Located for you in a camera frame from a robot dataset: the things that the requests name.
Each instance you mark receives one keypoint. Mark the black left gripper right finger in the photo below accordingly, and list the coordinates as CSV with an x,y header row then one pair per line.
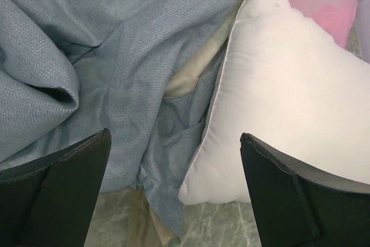
x,y
296,204

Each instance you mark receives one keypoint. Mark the blue green brown pillowcase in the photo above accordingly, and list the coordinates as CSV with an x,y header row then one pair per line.
x,y
141,68

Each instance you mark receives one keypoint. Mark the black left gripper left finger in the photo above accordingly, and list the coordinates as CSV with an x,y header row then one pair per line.
x,y
50,201

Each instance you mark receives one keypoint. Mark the white pillow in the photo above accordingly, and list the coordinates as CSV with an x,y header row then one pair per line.
x,y
285,81

